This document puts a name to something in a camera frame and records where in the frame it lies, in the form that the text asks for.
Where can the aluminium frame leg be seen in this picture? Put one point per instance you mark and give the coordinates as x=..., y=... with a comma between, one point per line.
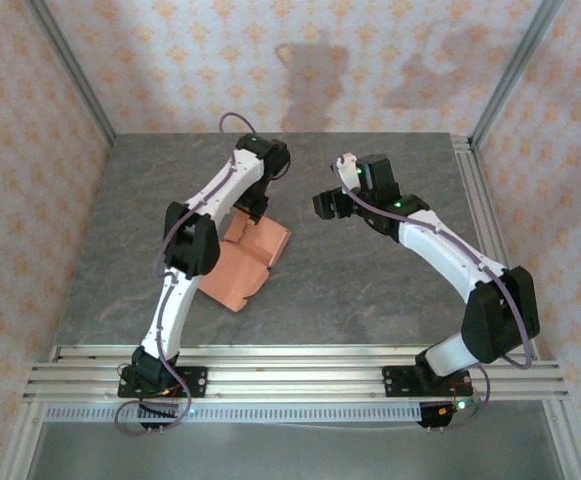
x=567, y=445
x=20, y=445

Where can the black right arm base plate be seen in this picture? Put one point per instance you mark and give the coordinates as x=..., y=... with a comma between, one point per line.
x=395, y=380

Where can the grey metal sheet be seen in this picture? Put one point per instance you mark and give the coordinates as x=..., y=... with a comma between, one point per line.
x=295, y=455

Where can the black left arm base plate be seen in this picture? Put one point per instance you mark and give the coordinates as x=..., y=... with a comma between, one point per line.
x=197, y=381

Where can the wide aluminium mounting beam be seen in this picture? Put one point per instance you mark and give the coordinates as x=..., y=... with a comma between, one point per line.
x=295, y=382

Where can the orange paper box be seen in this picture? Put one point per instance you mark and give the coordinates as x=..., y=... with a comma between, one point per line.
x=240, y=270

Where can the narrow aluminium rail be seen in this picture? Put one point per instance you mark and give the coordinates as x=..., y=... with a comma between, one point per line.
x=295, y=352

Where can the black left controller board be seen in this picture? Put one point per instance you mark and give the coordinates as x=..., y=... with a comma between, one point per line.
x=157, y=411

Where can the black right controller board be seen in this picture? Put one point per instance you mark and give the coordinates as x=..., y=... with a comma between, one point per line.
x=440, y=417

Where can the aluminium frame post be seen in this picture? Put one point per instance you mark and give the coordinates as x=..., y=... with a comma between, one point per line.
x=515, y=70
x=70, y=70

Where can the black controller board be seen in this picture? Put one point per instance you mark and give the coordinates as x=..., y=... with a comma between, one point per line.
x=440, y=417
x=157, y=411

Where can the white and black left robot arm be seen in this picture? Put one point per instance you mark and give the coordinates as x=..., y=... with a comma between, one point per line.
x=170, y=310

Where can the aluminium side rail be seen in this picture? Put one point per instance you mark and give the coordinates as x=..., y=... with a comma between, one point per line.
x=475, y=190

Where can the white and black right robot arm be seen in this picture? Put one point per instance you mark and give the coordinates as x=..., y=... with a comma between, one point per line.
x=450, y=250

